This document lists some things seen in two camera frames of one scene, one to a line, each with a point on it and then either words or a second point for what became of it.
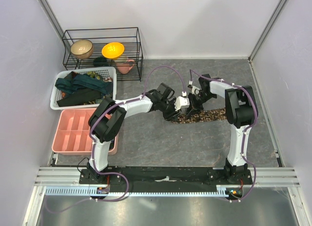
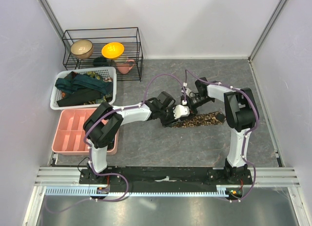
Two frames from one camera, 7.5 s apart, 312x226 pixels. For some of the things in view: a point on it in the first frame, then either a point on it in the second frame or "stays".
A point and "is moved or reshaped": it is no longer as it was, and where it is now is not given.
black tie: x=79 y=96 stays
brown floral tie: x=202 y=116 is moved or reshaped
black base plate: x=166 y=177 stays
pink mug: x=124 y=67 stays
